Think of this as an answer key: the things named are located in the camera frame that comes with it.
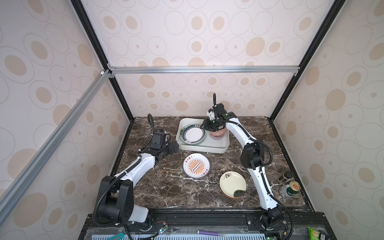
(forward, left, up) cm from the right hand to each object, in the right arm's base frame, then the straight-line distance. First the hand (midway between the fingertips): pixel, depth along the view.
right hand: (202, 127), depth 101 cm
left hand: (-16, +17, +3) cm, 23 cm away
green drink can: (-42, -45, -1) cm, 61 cm away
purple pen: (-59, 0, -10) cm, 60 cm away
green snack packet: (-60, -50, -10) cm, 78 cm away
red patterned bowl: (-1, -12, -7) cm, 14 cm away
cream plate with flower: (-36, -16, -9) cm, 41 cm away
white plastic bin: (-9, -5, -10) cm, 14 cm away
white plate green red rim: (+1, +7, -9) cm, 12 cm away
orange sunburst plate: (-24, +4, -11) cm, 26 cm away
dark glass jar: (-34, -44, -2) cm, 56 cm away
